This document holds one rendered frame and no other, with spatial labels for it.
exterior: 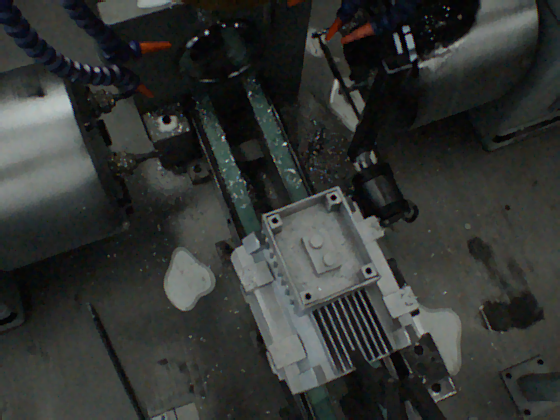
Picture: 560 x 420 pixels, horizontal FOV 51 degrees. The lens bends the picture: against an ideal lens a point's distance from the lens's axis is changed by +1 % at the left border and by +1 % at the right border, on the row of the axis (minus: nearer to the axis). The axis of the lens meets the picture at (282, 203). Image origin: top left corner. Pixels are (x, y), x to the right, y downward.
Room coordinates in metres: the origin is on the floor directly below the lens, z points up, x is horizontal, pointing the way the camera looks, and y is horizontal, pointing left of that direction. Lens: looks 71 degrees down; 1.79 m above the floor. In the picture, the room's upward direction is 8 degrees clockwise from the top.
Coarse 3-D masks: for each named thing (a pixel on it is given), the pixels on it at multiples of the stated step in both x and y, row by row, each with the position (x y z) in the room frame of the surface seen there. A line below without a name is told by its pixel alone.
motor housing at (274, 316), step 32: (256, 256) 0.18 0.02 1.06; (384, 288) 0.16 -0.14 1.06; (256, 320) 0.10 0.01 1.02; (288, 320) 0.10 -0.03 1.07; (320, 320) 0.10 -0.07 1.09; (352, 320) 0.11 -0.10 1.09; (384, 320) 0.12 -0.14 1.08; (320, 352) 0.07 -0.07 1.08; (384, 352) 0.08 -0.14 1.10; (288, 384) 0.03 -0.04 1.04
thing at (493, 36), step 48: (384, 0) 0.53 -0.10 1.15; (432, 0) 0.53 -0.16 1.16; (480, 0) 0.54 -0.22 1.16; (528, 0) 0.57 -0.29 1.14; (384, 48) 0.50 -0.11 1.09; (432, 48) 0.47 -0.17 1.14; (480, 48) 0.49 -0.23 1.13; (528, 48) 0.52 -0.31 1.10; (432, 96) 0.43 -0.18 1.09; (480, 96) 0.47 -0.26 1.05
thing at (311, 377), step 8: (352, 208) 0.25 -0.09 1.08; (256, 232) 0.20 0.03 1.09; (248, 240) 0.19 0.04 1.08; (256, 240) 0.19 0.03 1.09; (264, 240) 0.19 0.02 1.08; (248, 248) 0.18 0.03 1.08; (256, 248) 0.18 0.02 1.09; (264, 248) 0.19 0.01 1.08; (400, 328) 0.11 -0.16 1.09; (408, 328) 0.11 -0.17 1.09; (400, 336) 0.10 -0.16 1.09; (408, 336) 0.10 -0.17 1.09; (416, 336) 0.10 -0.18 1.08; (400, 344) 0.09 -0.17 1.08; (408, 344) 0.09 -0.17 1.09; (312, 368) 0.05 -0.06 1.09; (320, 368) 0.05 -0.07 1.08; (304, 376) 0.04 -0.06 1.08; (312, 376) 0.04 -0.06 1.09; (320, 376) 0.04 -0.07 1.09; (304, 384) 0.03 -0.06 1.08; (312, 384) 0.03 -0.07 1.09; (320, 384) 0.03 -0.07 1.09
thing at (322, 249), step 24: (336, 192) 0.25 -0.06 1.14; (264, 216) 0.21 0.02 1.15; (288, 216) 0.22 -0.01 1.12; (312, 216) 0.22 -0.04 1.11; (336, 216) 0.23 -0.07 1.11; (288, 240) 0.19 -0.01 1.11; (312, 240) 0.19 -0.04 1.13; (336, 240) 0.20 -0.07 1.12; (360, 240) 0.20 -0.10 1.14; (312, 264) 0.16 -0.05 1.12; (336, 264) 0.17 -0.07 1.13; (360, 264) 0.17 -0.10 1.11; (288, 288) 0.13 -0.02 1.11; (312, 288) 0.14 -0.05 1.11; (336, 288) 0.14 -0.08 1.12; (360, 288) 0.14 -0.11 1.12
